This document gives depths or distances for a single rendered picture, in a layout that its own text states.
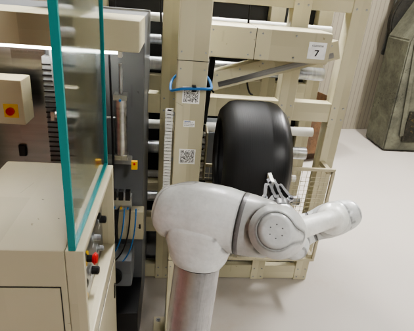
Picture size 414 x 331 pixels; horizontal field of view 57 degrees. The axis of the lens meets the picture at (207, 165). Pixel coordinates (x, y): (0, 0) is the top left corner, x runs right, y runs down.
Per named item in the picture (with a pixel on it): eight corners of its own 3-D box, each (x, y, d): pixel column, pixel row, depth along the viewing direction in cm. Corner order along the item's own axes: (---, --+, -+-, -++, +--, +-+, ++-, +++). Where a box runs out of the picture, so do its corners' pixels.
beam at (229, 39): (206, 56, 184) (208, 23, 178) (202, 48, 207) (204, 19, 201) (328, 65, 191) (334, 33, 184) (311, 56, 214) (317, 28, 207)
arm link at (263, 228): (312, 209, 86) (252, 196, 89) (314, 201, 68) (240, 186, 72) (300, 267, 84) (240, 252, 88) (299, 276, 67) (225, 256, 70)
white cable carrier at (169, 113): (161, 204, 189) (165, 111, 169) (161, 199, 193) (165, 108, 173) (171, 205, 189) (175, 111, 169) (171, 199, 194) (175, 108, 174)
